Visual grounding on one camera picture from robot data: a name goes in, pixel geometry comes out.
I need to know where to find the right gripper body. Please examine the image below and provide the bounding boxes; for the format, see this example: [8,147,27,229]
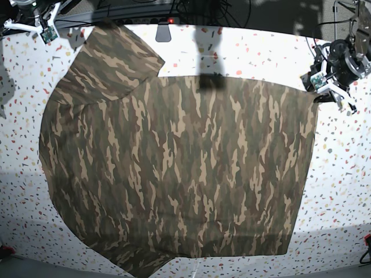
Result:
[2,11,60,39]

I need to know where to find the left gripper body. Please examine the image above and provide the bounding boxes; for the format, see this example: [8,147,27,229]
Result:
[300,71,357,113]

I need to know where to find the camouflage T-shirt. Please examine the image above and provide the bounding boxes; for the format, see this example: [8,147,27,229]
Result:
[39,22,318,277]

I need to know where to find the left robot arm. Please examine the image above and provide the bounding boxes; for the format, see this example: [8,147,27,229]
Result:
[301,1,370,114]

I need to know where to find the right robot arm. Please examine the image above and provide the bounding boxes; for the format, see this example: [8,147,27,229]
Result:
[1,1,61,44]

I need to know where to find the black power strip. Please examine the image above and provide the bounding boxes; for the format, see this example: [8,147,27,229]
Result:
[115,17,180,25]

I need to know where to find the red clamp right corner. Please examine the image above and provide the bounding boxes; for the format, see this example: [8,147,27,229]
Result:
[364,234,371,248]

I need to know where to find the red clamp corner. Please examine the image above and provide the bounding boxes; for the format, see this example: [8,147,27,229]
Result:
[364,234,371,248]
[0,246,15,259]

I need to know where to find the red clamp left corner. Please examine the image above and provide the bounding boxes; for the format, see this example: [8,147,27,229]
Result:
[0,246,15,259]

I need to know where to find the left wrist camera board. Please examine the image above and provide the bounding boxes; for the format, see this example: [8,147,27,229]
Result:
[310,72,328,90]

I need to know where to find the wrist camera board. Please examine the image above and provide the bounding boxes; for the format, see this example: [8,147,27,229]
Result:
[310,72,328,90]
[41,26,59,44]

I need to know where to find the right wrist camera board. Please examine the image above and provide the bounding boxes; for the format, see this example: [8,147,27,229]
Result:
[41,26,59,44]

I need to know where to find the white metal stand frame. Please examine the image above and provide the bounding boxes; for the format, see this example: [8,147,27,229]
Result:
[332,1,358,39]

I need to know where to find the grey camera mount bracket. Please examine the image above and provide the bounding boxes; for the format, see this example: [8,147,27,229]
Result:
[155,22,172,43]

